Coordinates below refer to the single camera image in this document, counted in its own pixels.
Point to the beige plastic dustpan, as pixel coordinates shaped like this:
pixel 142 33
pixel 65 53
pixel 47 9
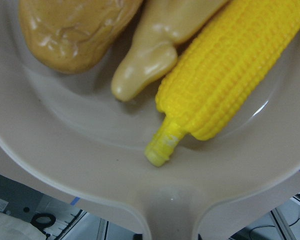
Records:
pixel 69 132

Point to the yellow toy corn cob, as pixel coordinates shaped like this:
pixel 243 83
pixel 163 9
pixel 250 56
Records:
pixel 219 70

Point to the brown toy potato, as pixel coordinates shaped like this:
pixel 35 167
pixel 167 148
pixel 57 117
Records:
pixel 72 36

